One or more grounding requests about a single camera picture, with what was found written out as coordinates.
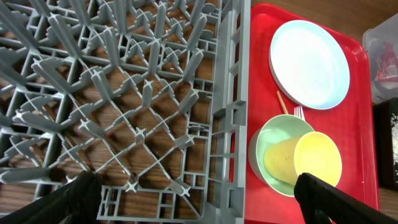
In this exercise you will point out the red snack wrapper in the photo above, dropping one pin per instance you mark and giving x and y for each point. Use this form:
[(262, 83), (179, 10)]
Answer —
[(387, 67)]

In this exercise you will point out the large white round plate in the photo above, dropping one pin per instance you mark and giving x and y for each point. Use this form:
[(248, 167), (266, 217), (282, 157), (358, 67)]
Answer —
[(308, 65)]

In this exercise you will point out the green ceramic bowl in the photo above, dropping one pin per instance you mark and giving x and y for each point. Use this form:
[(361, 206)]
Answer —
[(277, 129)]

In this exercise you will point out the clear plastic waste bin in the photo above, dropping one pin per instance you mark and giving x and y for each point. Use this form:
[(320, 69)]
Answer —
[(380, 43)]

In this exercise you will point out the wooden chopstick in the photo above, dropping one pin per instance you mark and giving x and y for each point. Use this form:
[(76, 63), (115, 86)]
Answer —
[(284, 109)]

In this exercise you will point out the grey plastic dishwasher rack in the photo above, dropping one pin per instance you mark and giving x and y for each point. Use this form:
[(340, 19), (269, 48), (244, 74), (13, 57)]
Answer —
[(150, 95)]

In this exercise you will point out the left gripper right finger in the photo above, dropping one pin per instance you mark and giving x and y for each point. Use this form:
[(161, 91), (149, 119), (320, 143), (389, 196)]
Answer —
[(321, 202)]

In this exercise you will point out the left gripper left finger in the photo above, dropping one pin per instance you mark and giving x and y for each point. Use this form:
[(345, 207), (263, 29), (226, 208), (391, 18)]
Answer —
[(76, 202)]

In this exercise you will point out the yellow plastic cup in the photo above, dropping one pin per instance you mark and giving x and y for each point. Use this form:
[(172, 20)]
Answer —
[(314, 153)]

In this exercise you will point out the food scraps rice pile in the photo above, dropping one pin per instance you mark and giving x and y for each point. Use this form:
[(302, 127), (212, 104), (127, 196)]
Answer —
[(393, 121)]

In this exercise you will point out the black rectangular tray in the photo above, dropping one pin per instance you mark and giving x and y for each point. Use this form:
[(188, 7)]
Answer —
[(383, 142)]

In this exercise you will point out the white plastic fork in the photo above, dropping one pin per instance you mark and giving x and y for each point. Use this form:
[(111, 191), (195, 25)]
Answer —
[(298, 112)]

